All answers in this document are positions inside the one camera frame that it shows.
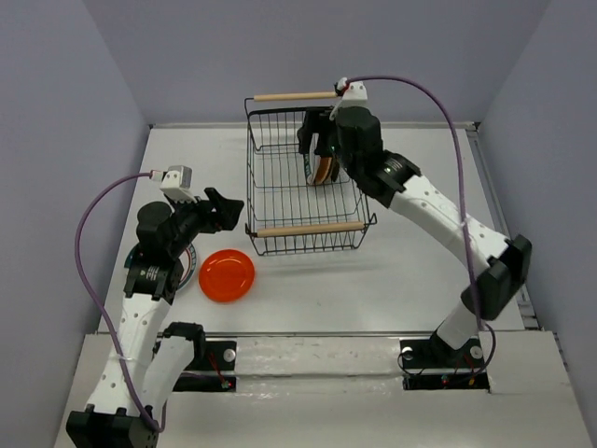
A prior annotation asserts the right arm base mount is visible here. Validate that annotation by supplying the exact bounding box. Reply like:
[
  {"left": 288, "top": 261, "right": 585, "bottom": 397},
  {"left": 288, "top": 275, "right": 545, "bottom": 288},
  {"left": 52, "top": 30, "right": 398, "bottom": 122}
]
[{"left": 396, "top": 338, "right": 490, "bottom": 391}]

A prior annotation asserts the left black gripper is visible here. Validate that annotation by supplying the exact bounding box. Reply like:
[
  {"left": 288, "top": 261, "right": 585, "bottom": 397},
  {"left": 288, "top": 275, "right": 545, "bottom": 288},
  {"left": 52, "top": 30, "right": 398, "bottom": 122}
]
[{"left": 167, "top": 188, "right": 244, "bottom": 258}]

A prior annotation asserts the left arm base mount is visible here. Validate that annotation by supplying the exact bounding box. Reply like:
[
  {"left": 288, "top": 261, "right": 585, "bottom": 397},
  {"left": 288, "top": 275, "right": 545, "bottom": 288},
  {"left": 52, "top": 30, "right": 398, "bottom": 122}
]
[{"left": 174, "top": 340, "right": 237, "bottom": 393}]

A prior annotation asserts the white plate red green rim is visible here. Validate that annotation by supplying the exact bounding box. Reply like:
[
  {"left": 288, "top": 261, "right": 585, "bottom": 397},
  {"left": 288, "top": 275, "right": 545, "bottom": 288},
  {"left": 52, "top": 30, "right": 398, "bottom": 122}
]
[{"left": 123, "top": 242, "right": 199, "bottom": 291}]

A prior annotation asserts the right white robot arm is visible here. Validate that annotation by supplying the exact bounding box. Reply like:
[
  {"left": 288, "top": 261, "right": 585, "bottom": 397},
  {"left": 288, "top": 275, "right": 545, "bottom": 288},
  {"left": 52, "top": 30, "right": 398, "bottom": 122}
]
[{"left": 297, "top": 106, "right": 532, "bottom": 366}]

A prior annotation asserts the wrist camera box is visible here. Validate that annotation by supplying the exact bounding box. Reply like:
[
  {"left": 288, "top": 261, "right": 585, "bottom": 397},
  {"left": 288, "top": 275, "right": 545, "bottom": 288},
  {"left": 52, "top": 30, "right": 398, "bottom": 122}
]
[
  {"left": 160, "top": 165, "right": 196, "bottom": 203},
  {"left": 332, "top": 77, "right": 368, "bottom": 114}
]

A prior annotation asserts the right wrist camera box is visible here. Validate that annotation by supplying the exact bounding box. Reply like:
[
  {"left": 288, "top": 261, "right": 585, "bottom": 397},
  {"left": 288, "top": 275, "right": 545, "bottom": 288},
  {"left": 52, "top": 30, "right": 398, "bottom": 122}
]
[{"left": 332, "top": 77, "right": 368, "bottom": 114}]

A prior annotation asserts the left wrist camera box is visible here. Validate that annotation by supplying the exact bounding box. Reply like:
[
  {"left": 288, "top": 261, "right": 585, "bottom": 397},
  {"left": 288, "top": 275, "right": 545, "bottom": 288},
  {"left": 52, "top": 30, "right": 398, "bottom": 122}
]
[{"left": 160, "top": 165, "right": 196, "bottom": 203}]

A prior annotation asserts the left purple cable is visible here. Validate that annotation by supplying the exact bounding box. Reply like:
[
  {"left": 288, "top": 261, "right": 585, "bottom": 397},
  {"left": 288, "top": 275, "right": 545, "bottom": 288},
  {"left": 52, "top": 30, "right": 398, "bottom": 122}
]
[{"left": 76, "top": 171, "right": 167, "bottom": 434}]

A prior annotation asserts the woven bamboo plate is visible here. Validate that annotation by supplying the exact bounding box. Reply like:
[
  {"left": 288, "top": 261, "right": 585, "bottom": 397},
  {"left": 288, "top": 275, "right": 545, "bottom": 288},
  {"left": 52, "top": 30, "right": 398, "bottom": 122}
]
[{"left": 312, "top": 157, "right": 334, "bottom": 185}]

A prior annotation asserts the black wire dish rack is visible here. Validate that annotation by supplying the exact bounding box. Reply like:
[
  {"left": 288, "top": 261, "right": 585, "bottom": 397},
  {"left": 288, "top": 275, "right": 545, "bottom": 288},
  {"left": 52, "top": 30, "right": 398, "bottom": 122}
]
[{"left": 243, "top": 96, "right": 377, "bottom": 256}]

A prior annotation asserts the white plate green lettered rim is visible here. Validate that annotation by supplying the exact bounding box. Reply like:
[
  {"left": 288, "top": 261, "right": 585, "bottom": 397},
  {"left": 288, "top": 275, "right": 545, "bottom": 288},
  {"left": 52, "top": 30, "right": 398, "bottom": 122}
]
[{"left": 301, "top": 135, "right": 319, "bottom": 186}]

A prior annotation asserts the orange translucent plate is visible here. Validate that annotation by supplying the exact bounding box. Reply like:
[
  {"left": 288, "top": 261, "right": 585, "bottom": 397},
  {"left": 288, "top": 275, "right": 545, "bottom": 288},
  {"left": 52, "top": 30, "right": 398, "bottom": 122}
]
[{"left": 198, "top": 249, "right": 256, "bottom": 303}]

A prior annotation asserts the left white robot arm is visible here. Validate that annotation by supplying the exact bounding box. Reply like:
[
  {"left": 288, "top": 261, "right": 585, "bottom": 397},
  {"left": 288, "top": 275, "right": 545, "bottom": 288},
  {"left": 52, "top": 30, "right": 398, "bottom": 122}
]
[{"left": 66, "top": 188, "right": 243, "bottom": 447}]

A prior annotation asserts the black rimmed cream plate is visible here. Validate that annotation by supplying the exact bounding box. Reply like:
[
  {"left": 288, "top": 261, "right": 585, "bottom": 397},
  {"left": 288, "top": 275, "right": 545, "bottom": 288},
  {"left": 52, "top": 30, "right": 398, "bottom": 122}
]
[{"left": 330, "top": 159, "right": 340, "bottom": 182}]

